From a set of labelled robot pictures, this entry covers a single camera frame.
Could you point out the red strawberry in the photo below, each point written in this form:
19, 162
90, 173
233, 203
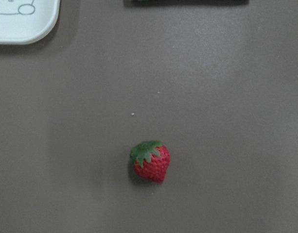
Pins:
150, 160

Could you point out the grey folded cloth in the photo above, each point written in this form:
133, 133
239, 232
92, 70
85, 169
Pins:
144, 3

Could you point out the cream rabbit tray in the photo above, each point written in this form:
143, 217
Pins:
24, 22

